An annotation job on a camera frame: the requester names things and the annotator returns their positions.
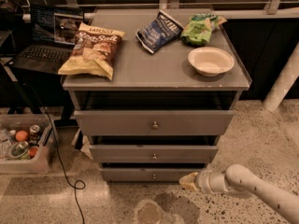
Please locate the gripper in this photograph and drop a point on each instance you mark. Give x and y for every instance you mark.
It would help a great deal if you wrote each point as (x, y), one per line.
(203, 180)

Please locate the grey bottom drawer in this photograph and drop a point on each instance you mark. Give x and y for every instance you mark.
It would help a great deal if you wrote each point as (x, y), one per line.
(144, 175)

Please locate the grey drawer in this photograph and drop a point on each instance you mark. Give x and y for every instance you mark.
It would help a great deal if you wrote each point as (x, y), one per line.
(144, 175)
(153, 153)
(154, 122)

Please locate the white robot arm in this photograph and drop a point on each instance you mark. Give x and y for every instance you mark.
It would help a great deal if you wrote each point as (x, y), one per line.
(239, 181)

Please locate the grey drawer cabinet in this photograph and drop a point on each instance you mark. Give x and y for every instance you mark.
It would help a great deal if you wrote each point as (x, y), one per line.
(162, 81)

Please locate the grey middle drawer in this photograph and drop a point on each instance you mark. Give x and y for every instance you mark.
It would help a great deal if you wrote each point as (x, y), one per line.
(153, 153)

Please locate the grey top drawer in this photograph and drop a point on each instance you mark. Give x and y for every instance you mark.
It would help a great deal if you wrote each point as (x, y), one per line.
(154, 122)

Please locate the white paper bowl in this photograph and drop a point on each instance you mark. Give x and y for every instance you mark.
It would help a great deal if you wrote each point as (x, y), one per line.
(210, 62)

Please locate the green chips bag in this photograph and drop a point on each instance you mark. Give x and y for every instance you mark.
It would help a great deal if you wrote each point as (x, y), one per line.
(199, 30)

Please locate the blue chips bag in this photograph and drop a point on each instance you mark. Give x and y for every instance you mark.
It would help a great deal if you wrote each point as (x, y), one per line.
(163, 30)

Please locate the white support pole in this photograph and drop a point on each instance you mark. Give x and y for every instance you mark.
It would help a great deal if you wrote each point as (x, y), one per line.
(284, 82)

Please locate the red can in bin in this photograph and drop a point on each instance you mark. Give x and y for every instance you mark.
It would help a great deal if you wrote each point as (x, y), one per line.
(32, 151)

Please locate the sea salt chips bag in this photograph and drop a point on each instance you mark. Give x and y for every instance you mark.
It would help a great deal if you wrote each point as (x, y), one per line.
(94, 51)

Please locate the soda can in bin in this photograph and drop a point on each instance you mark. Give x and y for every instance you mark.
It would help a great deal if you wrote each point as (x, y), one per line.
(34, 132)

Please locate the clear plastic storage bin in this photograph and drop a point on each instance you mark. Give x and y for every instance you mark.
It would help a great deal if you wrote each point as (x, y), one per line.
(40, 163)

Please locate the orange fruit in bin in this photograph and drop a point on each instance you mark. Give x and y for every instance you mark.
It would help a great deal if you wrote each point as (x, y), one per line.
(21, 135)

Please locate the green can in bin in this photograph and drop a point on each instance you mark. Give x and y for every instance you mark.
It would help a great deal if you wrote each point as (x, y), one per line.
(18, 150)

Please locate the black laptop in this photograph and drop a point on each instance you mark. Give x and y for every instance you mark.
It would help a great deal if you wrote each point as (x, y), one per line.
(53, 38)

